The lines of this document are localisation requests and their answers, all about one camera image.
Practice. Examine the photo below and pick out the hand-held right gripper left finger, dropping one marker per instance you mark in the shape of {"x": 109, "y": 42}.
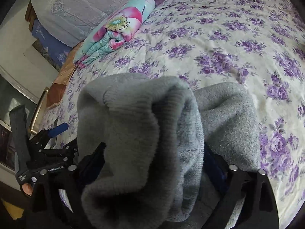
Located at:
{"x": 91, "y": 171}

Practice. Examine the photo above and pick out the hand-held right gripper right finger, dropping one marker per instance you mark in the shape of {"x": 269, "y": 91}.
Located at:
{"x": 240, "y": 183}

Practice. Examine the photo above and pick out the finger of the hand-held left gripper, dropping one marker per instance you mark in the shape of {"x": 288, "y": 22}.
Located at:
{"x": 70, "y": 145}
{"x": 59, "y": 128}

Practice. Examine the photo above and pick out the grey fleece sweatshirt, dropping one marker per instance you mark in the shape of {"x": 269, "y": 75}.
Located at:
{"x": 143, "y": 124}

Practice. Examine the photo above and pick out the person's left hand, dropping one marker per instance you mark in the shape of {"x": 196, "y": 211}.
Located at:
{"x": 27, "y": 189}

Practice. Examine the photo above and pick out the brown pillow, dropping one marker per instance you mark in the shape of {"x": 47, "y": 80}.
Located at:
{"x": 58, "y": 90}

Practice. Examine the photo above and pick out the dark glass door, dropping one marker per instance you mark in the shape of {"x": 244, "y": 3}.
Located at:
{"x": 9, "y": 95}

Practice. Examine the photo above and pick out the yellow object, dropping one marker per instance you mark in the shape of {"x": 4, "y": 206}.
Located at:
{"x": 12, "y": 208}

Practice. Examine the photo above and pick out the blue printed cloth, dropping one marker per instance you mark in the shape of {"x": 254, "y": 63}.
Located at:
{"x": 51, "y": 45}

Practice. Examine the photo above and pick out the folded floral quilt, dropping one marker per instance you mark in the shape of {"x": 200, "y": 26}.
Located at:
{"x": 119, "y": 28}

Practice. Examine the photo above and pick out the wooden headboard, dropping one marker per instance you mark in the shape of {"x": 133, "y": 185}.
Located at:
{"x": 29, "y": 14}

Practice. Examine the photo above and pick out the white lace cloth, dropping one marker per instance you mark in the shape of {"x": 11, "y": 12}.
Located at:
{"x": 83, "y": 7}

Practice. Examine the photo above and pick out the purple floral bed sheet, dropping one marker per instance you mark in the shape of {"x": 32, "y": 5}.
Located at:
{"x": 214, "y": 40}

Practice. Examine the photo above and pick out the greenish wall poster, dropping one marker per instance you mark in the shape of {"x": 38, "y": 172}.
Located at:
{"x": 41, "y": 50}

